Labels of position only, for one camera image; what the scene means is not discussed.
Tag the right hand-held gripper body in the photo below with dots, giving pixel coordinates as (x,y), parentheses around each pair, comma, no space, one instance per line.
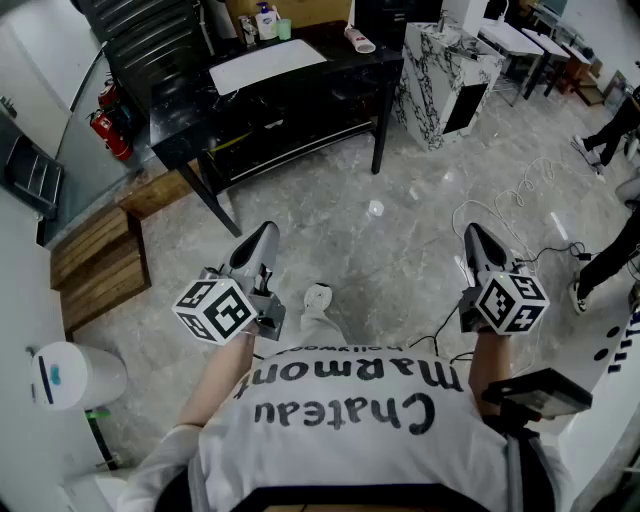
(510,305)

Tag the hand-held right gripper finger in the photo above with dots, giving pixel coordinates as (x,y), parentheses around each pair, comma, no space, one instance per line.
(492,252)
(473,255)

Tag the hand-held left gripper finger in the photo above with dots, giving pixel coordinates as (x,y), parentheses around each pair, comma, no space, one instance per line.
(248,247)
(271,250)

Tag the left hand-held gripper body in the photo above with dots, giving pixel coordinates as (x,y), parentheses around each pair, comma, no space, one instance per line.
(220,312)

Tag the white pink pump bottle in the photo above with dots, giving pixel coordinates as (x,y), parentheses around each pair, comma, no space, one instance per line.
(359,40)

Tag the person's left forearm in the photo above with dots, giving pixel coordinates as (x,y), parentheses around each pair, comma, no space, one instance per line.
(220,380)

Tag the person's right forearm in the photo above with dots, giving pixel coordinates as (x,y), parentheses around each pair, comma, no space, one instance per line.
(487,360)

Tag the person's gray trouser leg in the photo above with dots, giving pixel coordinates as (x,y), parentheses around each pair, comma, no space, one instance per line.
(317,325)

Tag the black chest-mounted device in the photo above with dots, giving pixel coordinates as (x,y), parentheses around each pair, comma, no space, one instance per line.
(540,395)

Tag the white curved counter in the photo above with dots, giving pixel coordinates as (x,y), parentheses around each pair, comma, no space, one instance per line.
(615,400)

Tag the black marble vanity table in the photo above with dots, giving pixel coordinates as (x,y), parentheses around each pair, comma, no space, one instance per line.
(190,110)

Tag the white round trash bin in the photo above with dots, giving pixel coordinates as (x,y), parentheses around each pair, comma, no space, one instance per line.
(75,375)

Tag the white marble-patterned cabinet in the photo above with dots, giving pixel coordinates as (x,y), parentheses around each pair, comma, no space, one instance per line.
(425,90)

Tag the large red fire extinguisher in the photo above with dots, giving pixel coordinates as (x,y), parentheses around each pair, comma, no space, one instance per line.
(112,135)

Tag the white sink basin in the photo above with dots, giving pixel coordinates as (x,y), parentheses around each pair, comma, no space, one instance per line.
(265,65)

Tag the person's white printed shirt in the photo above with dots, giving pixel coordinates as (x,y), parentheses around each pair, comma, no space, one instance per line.
(350,450)

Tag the small red fire extinguisher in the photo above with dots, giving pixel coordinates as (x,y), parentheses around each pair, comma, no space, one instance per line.
(108,95)

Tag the white table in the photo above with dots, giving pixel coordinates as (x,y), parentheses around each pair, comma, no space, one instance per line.
(550,45)
(510,37)

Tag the chrome faucet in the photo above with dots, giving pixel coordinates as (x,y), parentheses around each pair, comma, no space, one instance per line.
(442,22)
(248,30)

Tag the green cup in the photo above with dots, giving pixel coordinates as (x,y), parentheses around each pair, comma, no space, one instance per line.
(284,30)

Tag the white soap dispenser blue pump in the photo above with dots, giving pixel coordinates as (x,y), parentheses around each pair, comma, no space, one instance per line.
(266,22)

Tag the black slatted cabinet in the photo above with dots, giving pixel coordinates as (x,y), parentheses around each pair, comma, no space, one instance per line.
(145,40)

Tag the large cardboard box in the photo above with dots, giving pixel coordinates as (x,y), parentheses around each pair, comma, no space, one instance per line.
(300,10)

